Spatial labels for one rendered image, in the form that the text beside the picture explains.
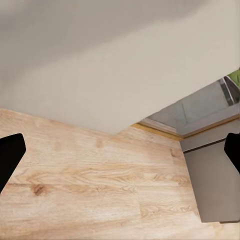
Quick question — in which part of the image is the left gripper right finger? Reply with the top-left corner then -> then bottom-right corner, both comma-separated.
224,133 -> 240,173

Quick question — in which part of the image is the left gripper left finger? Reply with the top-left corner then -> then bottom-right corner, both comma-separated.
0,133 -> 26,193

